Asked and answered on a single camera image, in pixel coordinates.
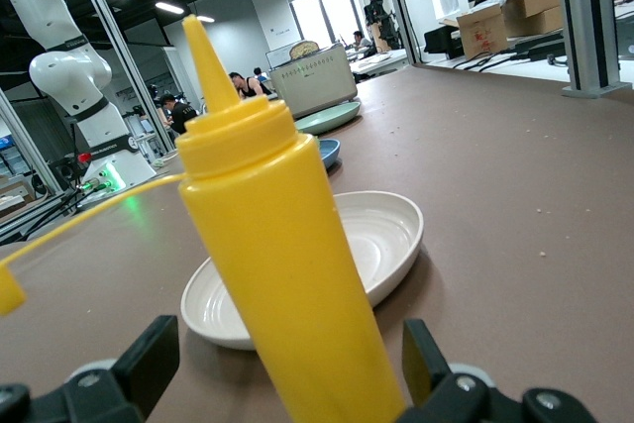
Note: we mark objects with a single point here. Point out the cream plate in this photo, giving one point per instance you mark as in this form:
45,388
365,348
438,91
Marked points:
391,235

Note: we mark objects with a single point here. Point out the man in black cap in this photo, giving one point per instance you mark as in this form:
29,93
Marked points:
178,116

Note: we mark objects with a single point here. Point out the beige chrome toaster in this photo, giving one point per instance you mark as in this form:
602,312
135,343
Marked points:
317,86

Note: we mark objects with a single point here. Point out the yellow squeeze bottle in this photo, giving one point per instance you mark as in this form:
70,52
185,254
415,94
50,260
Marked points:
277,244

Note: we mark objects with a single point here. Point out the cardboard box red print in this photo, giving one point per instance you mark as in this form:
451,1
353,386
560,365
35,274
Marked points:
483,31

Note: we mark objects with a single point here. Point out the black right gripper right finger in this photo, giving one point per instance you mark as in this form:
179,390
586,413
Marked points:
421,363

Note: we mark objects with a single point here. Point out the aluminium camera post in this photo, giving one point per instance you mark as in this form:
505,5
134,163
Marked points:
589,22

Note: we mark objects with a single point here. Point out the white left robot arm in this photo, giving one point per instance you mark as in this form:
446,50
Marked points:
69,76

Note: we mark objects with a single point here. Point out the pale green plate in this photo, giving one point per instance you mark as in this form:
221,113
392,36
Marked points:
332,118

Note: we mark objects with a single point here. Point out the ceiling strip light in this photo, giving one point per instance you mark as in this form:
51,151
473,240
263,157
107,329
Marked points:
169,8

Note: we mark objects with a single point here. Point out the black humanoid robot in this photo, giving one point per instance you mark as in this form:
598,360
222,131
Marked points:
379,22

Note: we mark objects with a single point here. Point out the seated person dark hair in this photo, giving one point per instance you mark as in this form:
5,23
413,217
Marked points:
258,73

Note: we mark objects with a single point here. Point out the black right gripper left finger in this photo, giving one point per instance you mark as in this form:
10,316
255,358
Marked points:
153,358

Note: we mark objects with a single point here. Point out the brown bread slice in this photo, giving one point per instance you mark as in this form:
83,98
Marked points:
304,50

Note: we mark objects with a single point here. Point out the man in black tank top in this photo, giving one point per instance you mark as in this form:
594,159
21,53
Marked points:
252,87

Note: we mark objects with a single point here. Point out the blue plate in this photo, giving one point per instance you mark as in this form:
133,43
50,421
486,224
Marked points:
331,153

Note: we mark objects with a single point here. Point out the seated person grey shirt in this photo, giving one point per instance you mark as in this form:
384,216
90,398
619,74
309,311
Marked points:
362,40

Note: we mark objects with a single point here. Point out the black printer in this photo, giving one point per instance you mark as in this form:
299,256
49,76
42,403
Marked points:
441,41

